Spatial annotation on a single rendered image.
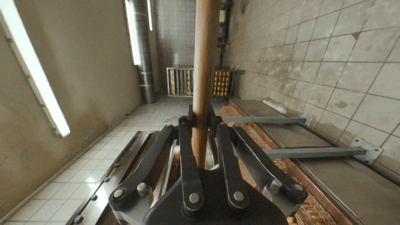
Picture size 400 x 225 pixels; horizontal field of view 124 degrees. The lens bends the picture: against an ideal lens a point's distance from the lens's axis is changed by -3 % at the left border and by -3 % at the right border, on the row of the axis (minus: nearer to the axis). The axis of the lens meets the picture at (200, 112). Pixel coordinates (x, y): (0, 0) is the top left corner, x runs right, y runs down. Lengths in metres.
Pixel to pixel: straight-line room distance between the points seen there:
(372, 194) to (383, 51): 0.86
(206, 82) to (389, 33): 1.32
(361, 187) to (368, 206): 0.12
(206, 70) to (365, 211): 0.89
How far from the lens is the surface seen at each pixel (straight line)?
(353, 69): 1.44
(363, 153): 1.37
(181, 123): 0.16
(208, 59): 0.17
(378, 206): 1.02
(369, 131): 1.37
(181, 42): 5.19
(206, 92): 0.17
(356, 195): 0.99
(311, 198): 0.89
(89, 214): 1.45
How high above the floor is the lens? 1.19
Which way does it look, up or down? 4 degrees down
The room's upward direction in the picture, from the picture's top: 89 degrees counter-clockwise
